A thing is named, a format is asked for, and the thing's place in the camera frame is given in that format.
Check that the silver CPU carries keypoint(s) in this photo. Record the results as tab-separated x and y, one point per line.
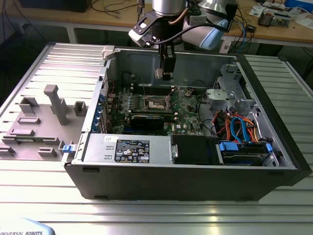
159	73

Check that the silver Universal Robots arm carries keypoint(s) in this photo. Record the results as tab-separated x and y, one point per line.
168	7

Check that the CPU socket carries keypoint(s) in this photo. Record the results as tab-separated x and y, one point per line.
156	104

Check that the black RAM slot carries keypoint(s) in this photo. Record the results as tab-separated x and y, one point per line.
168	112

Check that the wooden desk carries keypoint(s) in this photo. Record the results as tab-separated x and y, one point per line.
110	18

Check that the round coin battery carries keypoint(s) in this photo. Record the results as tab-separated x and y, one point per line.
188	92

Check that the tall black box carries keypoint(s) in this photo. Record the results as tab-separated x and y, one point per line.
232	17

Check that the silver metal drive cage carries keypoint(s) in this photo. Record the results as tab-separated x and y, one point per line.
216	96

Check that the green motherboard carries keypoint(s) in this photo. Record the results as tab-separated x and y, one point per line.
185	115

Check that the small black box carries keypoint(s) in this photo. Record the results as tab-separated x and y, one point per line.
250	28

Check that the black graphics card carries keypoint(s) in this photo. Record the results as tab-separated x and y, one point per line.
146	122

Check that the white paper sheet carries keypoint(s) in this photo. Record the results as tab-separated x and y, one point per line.
255	11

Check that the blue card retention tabs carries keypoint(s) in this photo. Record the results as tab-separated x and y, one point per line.
97	111

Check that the metal heat sink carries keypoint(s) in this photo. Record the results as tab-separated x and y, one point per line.
265	19

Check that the black monitor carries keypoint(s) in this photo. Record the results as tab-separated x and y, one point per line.
49	5

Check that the grey electronic device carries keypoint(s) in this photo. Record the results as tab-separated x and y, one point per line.
282	19

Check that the silver power supply unit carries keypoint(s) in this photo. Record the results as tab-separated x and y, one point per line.
97	149

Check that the hard disk in blue carrier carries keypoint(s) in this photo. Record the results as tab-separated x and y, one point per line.
228	148

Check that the blue case latch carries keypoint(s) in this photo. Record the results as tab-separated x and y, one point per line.
68	149

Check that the black PC case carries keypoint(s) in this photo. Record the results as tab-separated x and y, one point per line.
171	183

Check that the grey parts rack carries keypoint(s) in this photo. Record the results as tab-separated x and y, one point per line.
49	137

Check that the green RAM stick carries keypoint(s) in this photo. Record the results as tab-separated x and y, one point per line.
35	140

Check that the pale blue teach pendant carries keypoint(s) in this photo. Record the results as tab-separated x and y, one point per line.
24	227

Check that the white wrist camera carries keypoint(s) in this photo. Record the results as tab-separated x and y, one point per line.
138	34

